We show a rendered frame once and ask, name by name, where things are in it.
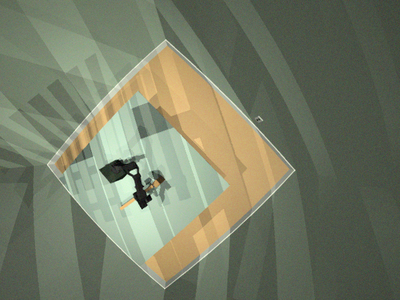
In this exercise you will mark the brown wooden post with slot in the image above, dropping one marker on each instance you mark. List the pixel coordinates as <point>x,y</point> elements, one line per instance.
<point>158,181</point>

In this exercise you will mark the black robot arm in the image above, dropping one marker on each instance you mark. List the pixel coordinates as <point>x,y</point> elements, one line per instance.
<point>139,195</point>

